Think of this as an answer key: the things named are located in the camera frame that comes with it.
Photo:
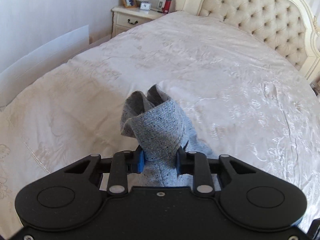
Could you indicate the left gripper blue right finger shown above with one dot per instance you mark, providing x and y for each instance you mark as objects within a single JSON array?
[{"x": 196, "y": 164}]

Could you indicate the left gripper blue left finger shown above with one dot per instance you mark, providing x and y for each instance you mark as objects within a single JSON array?
[{"x": 124, "y": 163}]

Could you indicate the grey-blue speckled pants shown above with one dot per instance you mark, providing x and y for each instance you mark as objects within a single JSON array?
[{"x": 161, "y": 127}]

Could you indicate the cream embroidered bedspread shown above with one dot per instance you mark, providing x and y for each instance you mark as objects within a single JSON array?
[{"x": 243, "y": 98}]

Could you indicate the left cream nightstand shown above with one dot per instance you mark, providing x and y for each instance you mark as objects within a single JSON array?
[{"x": 127, "y": 18}]

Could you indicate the red cylindrical bottle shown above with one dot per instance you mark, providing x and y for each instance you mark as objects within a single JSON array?
[{"x": 166, "y": 7}]

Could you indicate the small white alarm clock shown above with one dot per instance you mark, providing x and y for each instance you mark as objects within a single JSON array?
[{"x": 146, "y": 6}]

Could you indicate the cream tufted headboard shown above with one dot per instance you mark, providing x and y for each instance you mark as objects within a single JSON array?
[{"x": 287, "y": 26}]

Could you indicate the wooden photo frame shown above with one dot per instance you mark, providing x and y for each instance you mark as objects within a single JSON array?
[{"x": 129, "y": 3}]

